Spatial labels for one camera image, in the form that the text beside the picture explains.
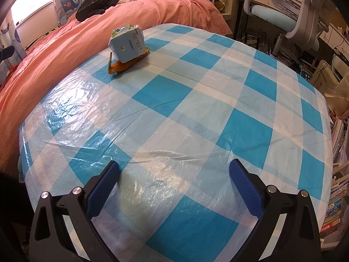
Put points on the black clothing pile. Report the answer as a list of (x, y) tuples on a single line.
[(101, 0)]

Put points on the long orange snack wrapper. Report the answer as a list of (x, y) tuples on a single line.
[(120, 66)]

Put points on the white printer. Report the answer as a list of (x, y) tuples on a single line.
[(342, 65)]

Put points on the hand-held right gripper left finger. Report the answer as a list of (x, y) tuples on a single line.
[(102, 188)]

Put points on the white bookshelf with books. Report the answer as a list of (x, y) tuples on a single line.
[(336, 215)]

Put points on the blue checkered tablecloth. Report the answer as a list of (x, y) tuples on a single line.
[(177, 114)]

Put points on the whale print curtain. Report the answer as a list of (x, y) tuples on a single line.
[(71, 2)]

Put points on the grey blue desk chair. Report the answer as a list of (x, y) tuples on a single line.
[(272, 13)]

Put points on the green white milk carton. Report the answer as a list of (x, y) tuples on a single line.
[(128, 46)]

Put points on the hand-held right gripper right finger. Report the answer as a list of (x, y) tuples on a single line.
[(245, 187)]

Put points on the translucent plastic cover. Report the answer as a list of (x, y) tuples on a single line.
[(338, 95)]

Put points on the pink blanket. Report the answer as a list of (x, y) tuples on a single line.
[(54, 49)]

